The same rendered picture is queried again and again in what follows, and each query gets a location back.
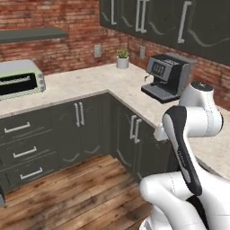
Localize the silver toaster oven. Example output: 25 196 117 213
0 58 47 102

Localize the dark grey drawer front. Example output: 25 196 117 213
0 135 58 171
0 107 54 144
2 157 61 190

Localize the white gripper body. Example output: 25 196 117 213
154 123 170 143

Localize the potted plant in white pot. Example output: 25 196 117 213
116 49 131 70

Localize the dark grey wall shelf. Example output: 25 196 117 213
0 27 69 45

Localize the dark grey wall cupboard door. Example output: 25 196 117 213
99 0 120 31
118 0 142 36
178 0 230 67
139 0 187 50

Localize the grey wall outlet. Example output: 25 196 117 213
138 45 146 59
93 44 102 58

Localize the silver drawer handle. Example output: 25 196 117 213
4 121 31 135
12 146 39 159
19 166 44 181

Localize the silver wall cupboard handle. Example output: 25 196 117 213
177 0 193 45
135 0 142 33
139 0 150 34
110 0 118 26

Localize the black and grey coffee machine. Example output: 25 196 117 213
140 53 199 105

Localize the silver cupboard door handle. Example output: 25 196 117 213
134 118 143 145
128 114 137 141
78 101 85 127
74 102 81 128

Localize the dark grey base cupboard door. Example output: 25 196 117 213
78 94 105 158
49 100 83 169
114 102 137 173
134 118 178 182

